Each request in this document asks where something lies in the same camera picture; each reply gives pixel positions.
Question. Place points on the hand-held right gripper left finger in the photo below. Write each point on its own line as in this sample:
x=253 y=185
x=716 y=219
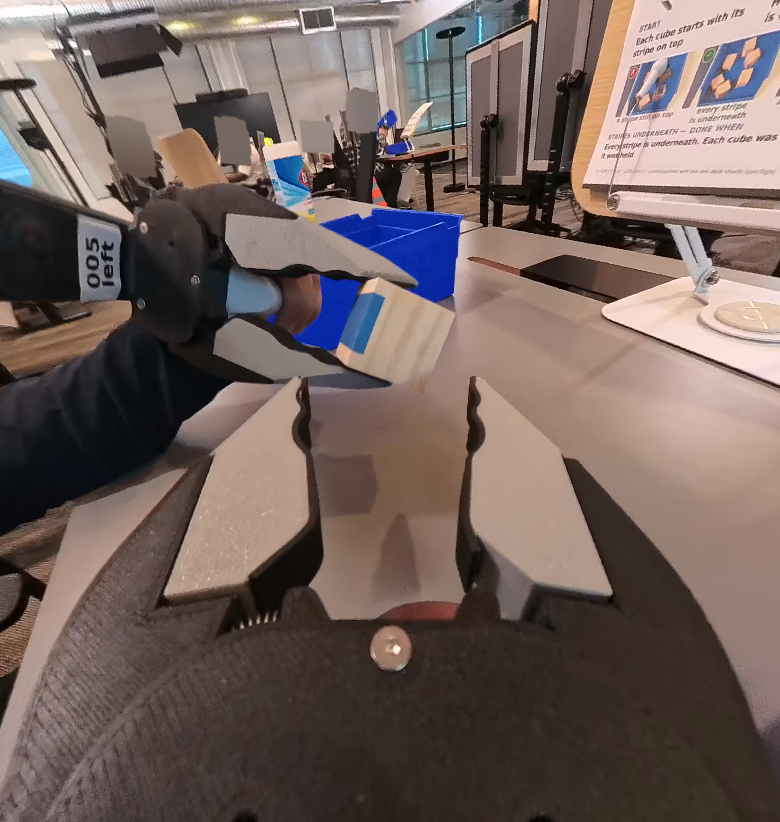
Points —
x=242 y=514

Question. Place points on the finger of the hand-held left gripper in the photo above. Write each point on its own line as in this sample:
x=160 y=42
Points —
x=268 y=350
x=287 y=247

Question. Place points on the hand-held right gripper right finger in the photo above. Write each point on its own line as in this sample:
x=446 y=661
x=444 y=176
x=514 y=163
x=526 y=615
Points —
x=531 y=514

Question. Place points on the blue plastic bin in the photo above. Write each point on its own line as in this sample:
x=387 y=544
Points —
x=419 y=250

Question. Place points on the wooden cube with blue stripe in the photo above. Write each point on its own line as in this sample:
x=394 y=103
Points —
x=406 y=337

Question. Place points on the person's left forearm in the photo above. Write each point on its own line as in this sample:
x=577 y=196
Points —
x=69 y=417

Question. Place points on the grey desk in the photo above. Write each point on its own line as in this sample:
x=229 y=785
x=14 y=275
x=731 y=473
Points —
x=621 y=462

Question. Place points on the person's left hand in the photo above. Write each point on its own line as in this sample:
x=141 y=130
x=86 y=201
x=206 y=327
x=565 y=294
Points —
x=300 y=305

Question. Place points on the wipes canister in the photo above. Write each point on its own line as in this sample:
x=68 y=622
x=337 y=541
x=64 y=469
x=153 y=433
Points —
x=290 y=176

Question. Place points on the wooden chair back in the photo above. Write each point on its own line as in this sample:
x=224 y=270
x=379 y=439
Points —
x=187 y=157

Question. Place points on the background table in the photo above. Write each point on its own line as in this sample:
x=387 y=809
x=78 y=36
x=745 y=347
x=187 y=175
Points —
x=428 y=153

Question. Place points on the black floor lamp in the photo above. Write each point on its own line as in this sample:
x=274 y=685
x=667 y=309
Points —
x=452 y=109

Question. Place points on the black hanging ceiling light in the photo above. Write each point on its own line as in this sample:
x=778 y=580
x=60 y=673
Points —
x=126 y=48

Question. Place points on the white mounting plate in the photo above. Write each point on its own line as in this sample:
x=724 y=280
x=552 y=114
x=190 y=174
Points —
x=659 y=321

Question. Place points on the black flat pad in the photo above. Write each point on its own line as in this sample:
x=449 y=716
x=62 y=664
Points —
x=589 y=273

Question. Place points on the grey partition panel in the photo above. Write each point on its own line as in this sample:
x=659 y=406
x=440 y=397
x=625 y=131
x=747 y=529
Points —
x=499 y=109
x=550 y=83

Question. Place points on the printed instruction sheet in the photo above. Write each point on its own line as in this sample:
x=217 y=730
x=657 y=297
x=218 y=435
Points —
x=698 y=148

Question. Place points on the black wall screen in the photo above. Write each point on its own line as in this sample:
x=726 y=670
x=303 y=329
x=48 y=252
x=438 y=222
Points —
x=248 y=112

